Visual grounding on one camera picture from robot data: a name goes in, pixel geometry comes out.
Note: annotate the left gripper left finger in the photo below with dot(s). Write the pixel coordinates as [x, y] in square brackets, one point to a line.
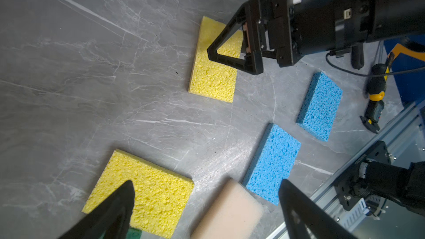
[110, 219]

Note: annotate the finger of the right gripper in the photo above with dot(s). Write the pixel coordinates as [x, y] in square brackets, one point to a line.
[248, 19]

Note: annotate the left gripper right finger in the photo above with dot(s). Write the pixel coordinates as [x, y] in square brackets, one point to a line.
[302, 216]

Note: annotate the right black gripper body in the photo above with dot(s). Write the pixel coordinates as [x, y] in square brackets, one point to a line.
[268, 34]

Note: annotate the green scouring sponge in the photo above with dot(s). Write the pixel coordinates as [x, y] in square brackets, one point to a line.
[133, 233]

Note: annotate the beige foam sponge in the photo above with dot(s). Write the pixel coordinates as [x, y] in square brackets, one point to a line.
[233, 215]

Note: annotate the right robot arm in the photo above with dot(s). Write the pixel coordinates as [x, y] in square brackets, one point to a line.
[341, 26]

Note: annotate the blue cellulose sponge left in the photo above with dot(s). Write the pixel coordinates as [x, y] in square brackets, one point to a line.
[272, 162]

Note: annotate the blue cellulose sponge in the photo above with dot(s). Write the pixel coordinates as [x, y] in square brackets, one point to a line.
[272, 162]
[320, 106]

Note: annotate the blue cellulose sponge right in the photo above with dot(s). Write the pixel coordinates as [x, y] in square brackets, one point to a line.
[320, 106]

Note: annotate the black yellow screwdriver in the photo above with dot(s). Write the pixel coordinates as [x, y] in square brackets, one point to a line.
[377, 85]

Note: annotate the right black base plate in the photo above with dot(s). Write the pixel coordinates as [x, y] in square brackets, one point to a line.
[351, 186]

